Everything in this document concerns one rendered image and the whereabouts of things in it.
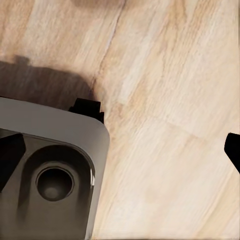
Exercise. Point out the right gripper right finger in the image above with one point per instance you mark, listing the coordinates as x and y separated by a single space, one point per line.
232 149

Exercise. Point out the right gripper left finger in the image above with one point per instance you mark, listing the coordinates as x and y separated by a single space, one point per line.
12 150

